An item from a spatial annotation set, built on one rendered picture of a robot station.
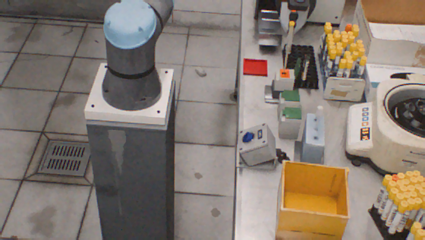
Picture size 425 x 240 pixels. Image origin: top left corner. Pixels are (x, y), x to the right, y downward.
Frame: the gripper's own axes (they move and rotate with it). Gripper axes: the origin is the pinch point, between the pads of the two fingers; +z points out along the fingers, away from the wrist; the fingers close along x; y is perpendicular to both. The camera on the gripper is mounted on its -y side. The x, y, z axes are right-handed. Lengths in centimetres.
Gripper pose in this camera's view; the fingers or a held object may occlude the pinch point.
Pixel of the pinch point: (291, 30)
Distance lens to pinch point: 136.4
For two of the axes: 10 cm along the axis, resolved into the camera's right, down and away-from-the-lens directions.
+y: 0.5, -6.6, 7.5
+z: -0.5, 7.4, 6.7
